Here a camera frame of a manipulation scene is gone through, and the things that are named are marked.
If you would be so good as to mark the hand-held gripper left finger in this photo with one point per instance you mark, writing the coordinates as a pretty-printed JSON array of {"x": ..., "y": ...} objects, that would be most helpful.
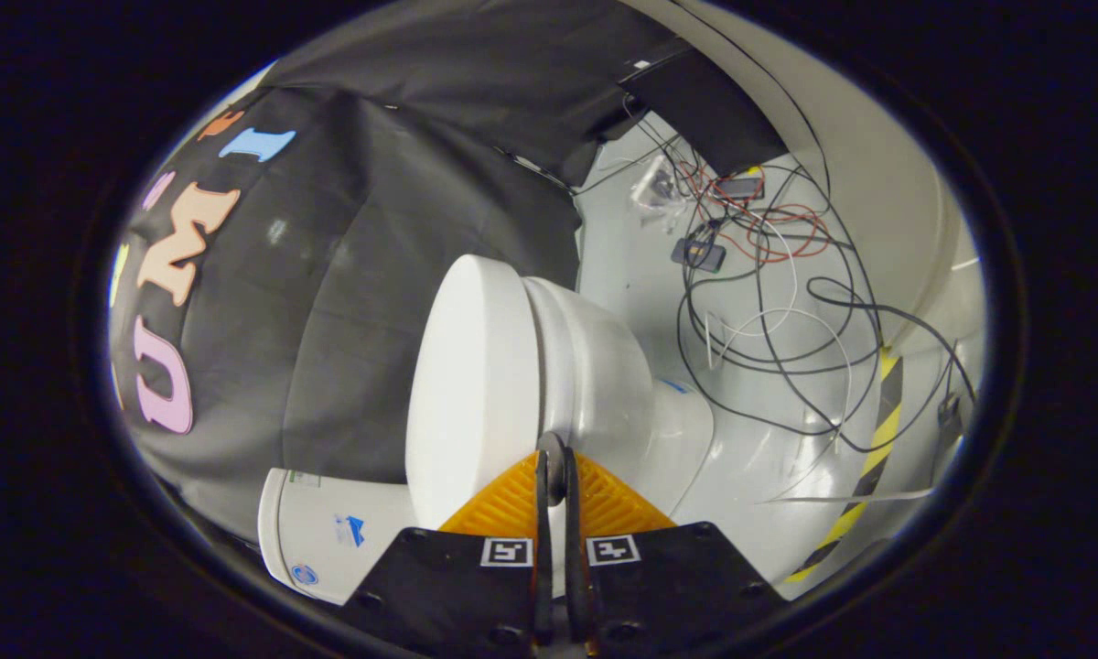
[{"x": 543, "y": 595}]

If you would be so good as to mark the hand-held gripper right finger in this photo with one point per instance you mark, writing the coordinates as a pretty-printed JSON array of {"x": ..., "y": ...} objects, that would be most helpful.
[{"x": 576, "y": 586}]

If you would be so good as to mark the black lid pull tab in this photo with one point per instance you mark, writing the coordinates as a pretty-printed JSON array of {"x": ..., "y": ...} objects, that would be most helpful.
[{"x": 554, "y": 458}]

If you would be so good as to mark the white toilet lid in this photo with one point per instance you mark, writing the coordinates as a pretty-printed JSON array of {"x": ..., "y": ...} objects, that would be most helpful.
[{"x": 476, "y": 384}]

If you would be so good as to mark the white toilet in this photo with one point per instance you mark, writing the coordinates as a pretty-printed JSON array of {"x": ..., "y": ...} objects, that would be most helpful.
[{"x": 604, "y": 366}]

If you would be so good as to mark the yellow black hazard tape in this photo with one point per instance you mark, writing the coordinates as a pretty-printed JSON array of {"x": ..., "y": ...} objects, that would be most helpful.
[{"x": 878, "y": 439}]

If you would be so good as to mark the small dark flat device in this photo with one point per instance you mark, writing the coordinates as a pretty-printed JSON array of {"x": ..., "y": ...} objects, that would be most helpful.
[
  {"x": 698, "y": 253},
  {"x": 739, "y": 188}
]

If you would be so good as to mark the black backdrop cloth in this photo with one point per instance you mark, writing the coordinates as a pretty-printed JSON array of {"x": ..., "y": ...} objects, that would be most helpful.
[{"x": 348, "y": 275}]

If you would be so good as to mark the clear plastic bag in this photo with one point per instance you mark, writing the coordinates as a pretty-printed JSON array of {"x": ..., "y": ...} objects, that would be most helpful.
[{"x": 654, "y": 188}]

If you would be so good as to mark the dark flat panel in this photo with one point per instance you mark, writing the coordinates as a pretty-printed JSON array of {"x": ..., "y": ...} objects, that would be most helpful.
[{"x": 705, "y": 110}]

